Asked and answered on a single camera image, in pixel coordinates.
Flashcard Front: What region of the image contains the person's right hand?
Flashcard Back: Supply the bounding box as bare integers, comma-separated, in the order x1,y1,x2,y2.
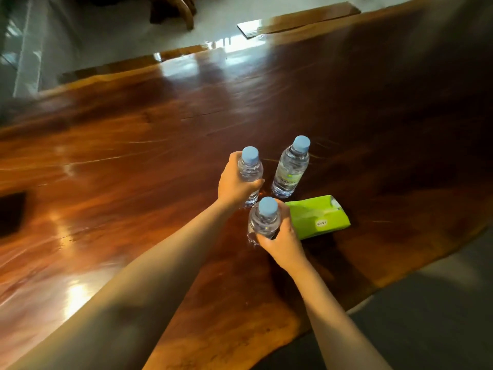
256,199,309,271

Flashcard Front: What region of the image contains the person's left hand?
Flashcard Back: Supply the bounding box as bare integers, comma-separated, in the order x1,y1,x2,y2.
217,151,266,208

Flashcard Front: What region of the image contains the clear water bottle blue cap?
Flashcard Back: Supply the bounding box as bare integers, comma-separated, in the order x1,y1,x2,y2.
237,146,264,206
271,135,311,199
247,197,282,245

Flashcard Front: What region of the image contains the person's right forearm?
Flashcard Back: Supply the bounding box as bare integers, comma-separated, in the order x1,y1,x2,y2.
287,258,393,370

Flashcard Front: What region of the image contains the person's left forearm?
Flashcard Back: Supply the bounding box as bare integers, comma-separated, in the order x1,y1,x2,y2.
8,197,236,370

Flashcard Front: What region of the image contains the green tissue pack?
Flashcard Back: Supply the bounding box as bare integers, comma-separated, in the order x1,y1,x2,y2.
285,195,351,240

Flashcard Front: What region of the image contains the wooden bench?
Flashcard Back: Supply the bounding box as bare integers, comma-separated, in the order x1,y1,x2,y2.
237,1,361,39
58,41,216,85

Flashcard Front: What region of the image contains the dark wooden chair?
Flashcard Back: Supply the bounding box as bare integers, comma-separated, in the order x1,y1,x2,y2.
148,0,198,31

